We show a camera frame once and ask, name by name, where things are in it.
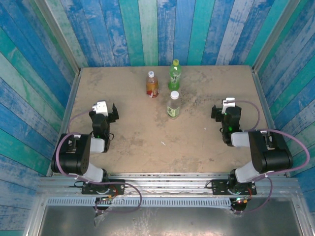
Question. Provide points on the clear bottle with green label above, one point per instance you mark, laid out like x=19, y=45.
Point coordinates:
x=173, y=109

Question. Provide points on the brown tea plastic bottle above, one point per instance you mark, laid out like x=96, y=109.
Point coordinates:
x=152, y=87

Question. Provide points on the green tea plastic bottle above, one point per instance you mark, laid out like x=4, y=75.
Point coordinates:
x=174, y=78

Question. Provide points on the white cap with blue print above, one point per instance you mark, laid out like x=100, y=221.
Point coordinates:
x=151, y=73

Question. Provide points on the yellow-green bottle cap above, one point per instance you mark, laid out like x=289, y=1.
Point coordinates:
x=175, y=62

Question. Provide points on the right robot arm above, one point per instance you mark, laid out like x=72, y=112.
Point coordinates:
x=270, y=152

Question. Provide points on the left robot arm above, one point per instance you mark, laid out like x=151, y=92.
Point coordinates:
x=71, y=155

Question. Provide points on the small lit circuit board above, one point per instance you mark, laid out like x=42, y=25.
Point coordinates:
x=240, y=200
x=108, y=197

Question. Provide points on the grey metal sheet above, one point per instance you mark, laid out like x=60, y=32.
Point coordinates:
x=172, y=221

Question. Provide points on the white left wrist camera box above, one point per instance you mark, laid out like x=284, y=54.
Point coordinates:
x=101, y=108

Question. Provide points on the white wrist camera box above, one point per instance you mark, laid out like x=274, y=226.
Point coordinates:
x=101, y=108
x=227, y=105

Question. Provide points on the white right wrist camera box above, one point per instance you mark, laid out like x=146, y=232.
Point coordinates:
x=227, y=105

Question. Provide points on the aluminium table side rail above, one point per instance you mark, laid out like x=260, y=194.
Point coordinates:
x=67, y=110
x=265, y=103

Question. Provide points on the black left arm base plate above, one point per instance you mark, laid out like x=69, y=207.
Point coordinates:
x=118, y=186

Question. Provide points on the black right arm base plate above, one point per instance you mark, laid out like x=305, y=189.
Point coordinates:
x=219, y=188

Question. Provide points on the aluminium mounting rail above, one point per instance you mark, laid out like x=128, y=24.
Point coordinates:
x=167, y=183

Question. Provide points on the aluminium frame post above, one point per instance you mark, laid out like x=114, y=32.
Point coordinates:
x=59, y=37
x=275, y=37

